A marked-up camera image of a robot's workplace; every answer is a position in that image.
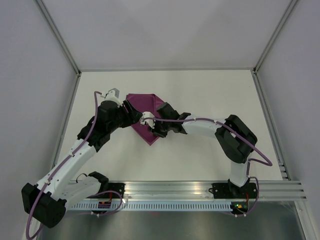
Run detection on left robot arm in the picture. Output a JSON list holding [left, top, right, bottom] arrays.
[[21, 100, 143, 228]]

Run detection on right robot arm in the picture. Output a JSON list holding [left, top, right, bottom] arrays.
[[140, 102, 258, 199]]

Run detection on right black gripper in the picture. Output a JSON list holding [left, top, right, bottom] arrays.
[[147, 116, 171, 139]]

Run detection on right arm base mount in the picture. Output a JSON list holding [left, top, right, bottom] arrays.
[[208, 180, 259, 213]]

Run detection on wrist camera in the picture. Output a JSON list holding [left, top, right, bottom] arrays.
[[100, 88, 123, 106], [139, 111, 156, 129]]

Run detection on purple cloth napkin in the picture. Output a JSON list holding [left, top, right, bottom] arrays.
[[126, 93, 164, 146]]

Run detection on white slotted cable duct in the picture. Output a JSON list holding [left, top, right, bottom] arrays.
[[70, 200, 232, 212]]

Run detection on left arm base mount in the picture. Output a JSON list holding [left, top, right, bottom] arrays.
[[95, 182, 125, 209]]

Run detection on aluminium mounting rail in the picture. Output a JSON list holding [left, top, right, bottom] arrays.
[[67, 181, 307, 202]]

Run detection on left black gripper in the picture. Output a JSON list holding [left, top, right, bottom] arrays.
[[108, 99, 143, 133]]

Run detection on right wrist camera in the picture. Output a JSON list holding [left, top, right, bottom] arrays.
[[139, 111, 156, 129]]

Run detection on right aluminium frame post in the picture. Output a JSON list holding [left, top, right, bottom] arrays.
[[252, 0, 301, 75]]

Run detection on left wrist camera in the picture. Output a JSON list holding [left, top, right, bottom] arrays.
[[100, 88, 123, 106]]

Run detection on left aluminium frame post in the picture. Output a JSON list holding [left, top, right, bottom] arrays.
[[34, 0, 82, 76]]

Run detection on aluminium frame post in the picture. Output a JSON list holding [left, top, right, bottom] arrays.
[[34, 0, 82, 76], [252, 0, 301, 75]]

